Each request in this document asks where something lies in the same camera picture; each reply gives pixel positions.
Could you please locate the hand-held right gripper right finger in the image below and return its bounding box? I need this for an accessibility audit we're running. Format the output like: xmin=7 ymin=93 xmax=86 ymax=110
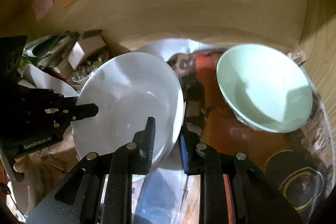
xmin=178 ymin=122 xmax=305 ymax=224

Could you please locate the white plate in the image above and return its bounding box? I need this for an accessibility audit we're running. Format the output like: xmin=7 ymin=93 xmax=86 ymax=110
xmin=71 ymin=52 xmax=184 ymax=182

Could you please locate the pink wall paper sheet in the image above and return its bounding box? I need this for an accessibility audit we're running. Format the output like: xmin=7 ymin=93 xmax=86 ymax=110
xmin=31 ymin=0 xmax=55 ymax=20

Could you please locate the stack of newspapers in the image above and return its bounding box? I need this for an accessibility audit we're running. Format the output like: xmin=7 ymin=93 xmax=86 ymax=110
xmin=22 ymin=30 xmax=103 ymax=67

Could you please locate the small bowl of marbles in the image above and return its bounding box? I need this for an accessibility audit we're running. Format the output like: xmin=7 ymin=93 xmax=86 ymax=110
xmin=71 ymin=61 xmax=100 ymax=85

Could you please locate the black round lid gold ring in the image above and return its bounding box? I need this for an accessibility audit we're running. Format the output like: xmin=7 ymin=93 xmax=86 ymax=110
xmin=262 ymin=149 xmax=326 ymax=214

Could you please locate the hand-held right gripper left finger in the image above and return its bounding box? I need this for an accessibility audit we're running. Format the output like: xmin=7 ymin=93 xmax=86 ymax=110
xmin=25 ymin=116 xmax=156 ymax=224

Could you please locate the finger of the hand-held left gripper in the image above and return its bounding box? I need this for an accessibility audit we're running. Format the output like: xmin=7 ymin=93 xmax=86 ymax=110
xmin=45 ymin=103 xmax=99 ymax=121
xmin=26 ymin=87 xmax=80 ymax=107

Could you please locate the mint green bowl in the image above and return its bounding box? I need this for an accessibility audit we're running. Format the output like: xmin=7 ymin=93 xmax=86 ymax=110
xmin=216 ymin=44 xmax=313 ymax=133

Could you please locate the small cardboard box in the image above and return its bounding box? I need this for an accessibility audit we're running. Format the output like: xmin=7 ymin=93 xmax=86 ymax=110
xmin=68 ymin=35 xmax=107 ymax=69

